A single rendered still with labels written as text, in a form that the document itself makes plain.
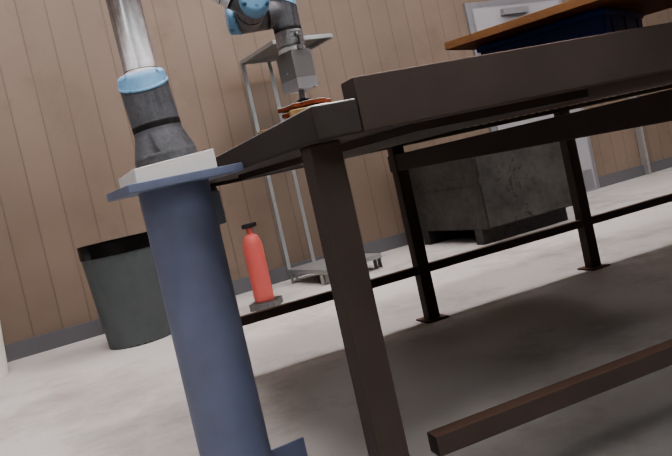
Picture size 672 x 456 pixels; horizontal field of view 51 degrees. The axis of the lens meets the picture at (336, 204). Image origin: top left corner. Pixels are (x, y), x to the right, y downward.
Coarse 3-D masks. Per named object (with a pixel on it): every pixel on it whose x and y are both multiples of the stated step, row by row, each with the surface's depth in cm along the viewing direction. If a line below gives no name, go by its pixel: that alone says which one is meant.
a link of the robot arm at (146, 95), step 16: (128, 80) 162; (144, 80) 162; (160, 80) 164; (128, 96) 163; (144, 96) 162; (160, 96) 163; (128, 112) 164; (144, 112) 162; (160, 112) 163; (176, 112) 167
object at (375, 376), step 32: (320, 160) 125; (320, 192) 124; (320, 224) 128; (352, 224) 126; (352, 256) 126; (352, 288) 126; (352, 320) 126; (352, 352) 127; (384, 352) 128; (384, 384) 127; (384, 416) 127; (384, 448) 127
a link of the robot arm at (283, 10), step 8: (272, 0) 186; (280, 0) 185; (288, 0) 185; (272, 8) 184; (280, 8) 185; (288, 8) 185; (296, 8) 188; (272, 16) 185; (280, 16) 185; (288, 16) 185; (296, 16) 187; (272, 24) 186; (280, 24) 186; (288, 24) 185; (296, 24) 186
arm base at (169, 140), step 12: (156, 120) 162; (168, 120) 164; (144, 132) 162; (156, 132) 162; (168, 132) 163; (180, 132) 165; (144, 144) 162; (156, 144) 161; (168, 144) 162; (180, 144) 163; (192, 144) 167; (144, 156) 162; (156, 156) 161; (168, 156) 161; (180, 156) 162
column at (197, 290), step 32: (128, 192) 151; (160, 192) 160; (192, 192) 162; (160, 224) 161; (192, 224) 161; (160, 256) 163; (192, 256) 161; (224, 256) 168; (160, 288) 167; (192, 288) 161; (224, 288) 165; (192, 320) 162; (224, 320) 164; (192, 352) 162; (224, 352) 163; (192, 384) 164; (224, 384) 163; (192, 416) 166; (224, 416) 163; (256, 416) 167; (224, 448) 163; (256, 448) 166; (288, 448) 178
